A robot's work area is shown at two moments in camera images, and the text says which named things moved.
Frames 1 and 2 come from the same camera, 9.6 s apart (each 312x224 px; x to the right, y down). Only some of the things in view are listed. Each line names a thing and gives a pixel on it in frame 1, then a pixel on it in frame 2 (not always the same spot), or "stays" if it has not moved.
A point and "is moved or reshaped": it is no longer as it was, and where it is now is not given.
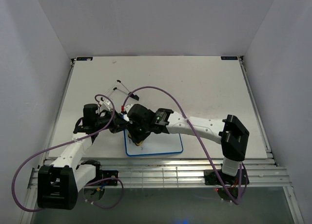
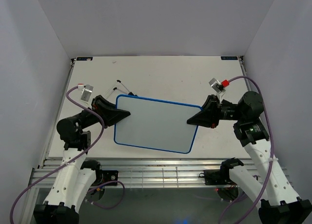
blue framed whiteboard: [155, 143] is moved or reshaped
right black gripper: [136, 137] to [209, 115]
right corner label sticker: [228, 58] stays
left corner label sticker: [84, 58] stays
